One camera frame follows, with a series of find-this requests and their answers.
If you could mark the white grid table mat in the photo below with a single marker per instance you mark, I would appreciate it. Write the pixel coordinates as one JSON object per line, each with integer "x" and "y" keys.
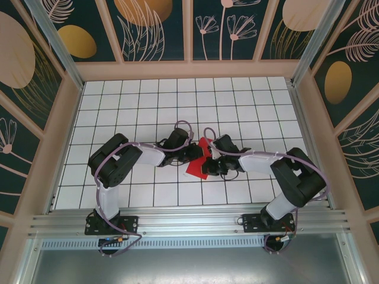
{"x": 133, "y": 97}

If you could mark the aluminium mounting rail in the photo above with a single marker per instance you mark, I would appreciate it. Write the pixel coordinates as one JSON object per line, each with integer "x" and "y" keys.
{"x": 189, "y": 220}

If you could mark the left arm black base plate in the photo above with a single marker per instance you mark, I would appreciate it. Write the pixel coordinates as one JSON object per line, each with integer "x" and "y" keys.
{"x": 130, "y": 222}

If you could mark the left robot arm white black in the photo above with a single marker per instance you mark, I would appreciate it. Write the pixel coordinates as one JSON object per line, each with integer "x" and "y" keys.
{"x": 151, "y": 156}

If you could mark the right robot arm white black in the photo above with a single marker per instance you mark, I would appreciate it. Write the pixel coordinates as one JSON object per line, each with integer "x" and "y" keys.
{"x": 257, "y": 162}

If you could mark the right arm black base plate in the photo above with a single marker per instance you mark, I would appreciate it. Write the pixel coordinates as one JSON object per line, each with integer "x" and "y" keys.
{"x": 251, "y": 222}

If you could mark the aluminium frame post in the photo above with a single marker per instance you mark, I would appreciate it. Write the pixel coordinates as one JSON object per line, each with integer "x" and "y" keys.
{"x": 314, "y": 44}
{"x": 55, "y": 44}

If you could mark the aluminium side rail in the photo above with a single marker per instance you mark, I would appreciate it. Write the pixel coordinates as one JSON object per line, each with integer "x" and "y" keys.
{"x": 312, "y": 148}

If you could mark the grey metal sheet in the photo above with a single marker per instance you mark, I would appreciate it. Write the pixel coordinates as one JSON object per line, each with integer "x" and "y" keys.
{"x": 189, "y": 266}

